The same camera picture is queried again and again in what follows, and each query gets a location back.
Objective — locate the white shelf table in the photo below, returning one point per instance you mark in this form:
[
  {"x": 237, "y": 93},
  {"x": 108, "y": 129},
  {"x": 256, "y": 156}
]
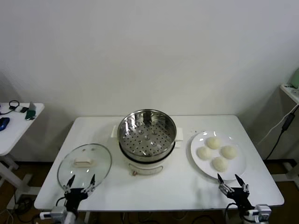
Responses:
[{"x": 292, "y": 93}]

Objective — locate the blue computer mouse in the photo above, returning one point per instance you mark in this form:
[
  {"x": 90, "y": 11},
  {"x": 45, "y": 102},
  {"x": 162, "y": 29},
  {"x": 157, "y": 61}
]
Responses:
[{"x": 4, "y": 123}]

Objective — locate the small white charger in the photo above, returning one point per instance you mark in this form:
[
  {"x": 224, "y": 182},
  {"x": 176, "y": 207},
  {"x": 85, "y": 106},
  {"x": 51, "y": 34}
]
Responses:
[{"x": 18, "y": 109}]

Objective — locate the green flat object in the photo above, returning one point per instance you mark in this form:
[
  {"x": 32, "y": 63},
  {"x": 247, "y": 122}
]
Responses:
[{"x": 30, "y": 114}]

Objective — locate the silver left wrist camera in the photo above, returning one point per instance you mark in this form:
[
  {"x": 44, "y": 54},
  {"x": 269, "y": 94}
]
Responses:
[{"x": 58, "y": 212}]

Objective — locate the white side table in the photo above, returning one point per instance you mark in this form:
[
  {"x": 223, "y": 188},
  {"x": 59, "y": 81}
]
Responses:
[{"x": 16, "y": 130}]

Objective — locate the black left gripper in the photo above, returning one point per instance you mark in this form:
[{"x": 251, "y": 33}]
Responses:
[{"x": 73, "y": 197}]

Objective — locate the steel perforated steamer basket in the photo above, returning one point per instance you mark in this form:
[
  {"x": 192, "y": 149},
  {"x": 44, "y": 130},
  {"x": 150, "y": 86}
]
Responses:
[{"x": 147, "y": 137}]

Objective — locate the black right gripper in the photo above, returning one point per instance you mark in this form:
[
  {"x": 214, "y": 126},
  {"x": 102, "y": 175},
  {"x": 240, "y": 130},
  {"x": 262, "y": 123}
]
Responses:
[{"x": 239, "y": 197}]

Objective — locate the white round plate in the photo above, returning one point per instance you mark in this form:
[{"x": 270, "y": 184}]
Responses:
[{"x": 236, "y": 168}]

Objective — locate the grey wedge stand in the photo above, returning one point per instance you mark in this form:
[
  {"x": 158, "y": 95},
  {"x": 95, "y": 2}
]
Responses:
[{"x": 32, "y": 106}]

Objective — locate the white steamed baozi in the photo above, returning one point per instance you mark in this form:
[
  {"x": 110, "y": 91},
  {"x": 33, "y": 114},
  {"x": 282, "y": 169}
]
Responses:
[
  {"x": 220, "y": 164},
  {"x": 229, "y": 151},
  {"x": 213, "y": 142},
  {"x": 204, "y": 153}
]

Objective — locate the black power adapter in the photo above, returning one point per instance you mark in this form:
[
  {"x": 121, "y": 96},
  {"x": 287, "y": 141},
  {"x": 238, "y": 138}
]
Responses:
[{"x": 287, "y": 121}]

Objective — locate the pale green container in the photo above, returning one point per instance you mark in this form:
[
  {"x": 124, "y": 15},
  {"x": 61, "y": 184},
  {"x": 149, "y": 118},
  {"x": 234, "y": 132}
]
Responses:
[{"x": 296, "y": 78}]

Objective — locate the white table leg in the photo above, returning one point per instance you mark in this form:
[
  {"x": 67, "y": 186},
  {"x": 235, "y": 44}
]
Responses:
[{"x": 87, "y": 217}]

